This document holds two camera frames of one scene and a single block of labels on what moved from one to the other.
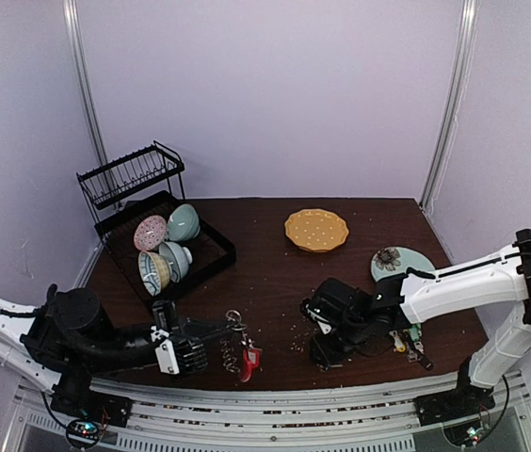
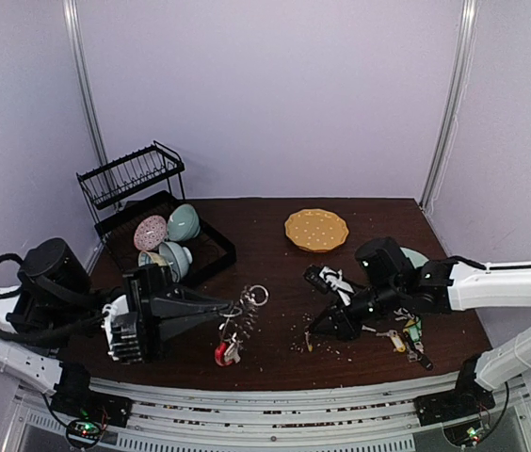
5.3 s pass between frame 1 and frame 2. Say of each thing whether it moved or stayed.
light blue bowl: stayed
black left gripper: moved
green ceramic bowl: stayed
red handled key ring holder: moved
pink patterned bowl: stayed
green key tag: stayed
